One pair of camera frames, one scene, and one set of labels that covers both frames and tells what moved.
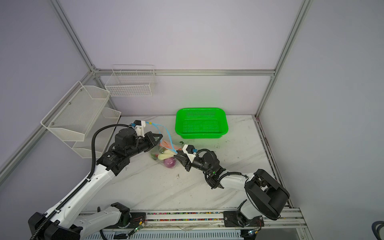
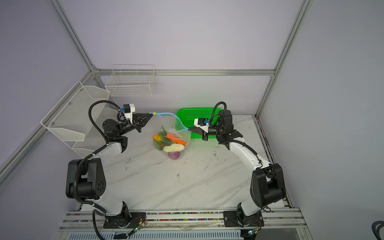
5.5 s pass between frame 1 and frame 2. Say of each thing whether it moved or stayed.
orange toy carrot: moved
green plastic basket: stayed
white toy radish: moved
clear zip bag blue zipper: moved
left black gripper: moved
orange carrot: moved
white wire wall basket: stayed
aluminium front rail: stayed
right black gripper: moved
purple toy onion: moved
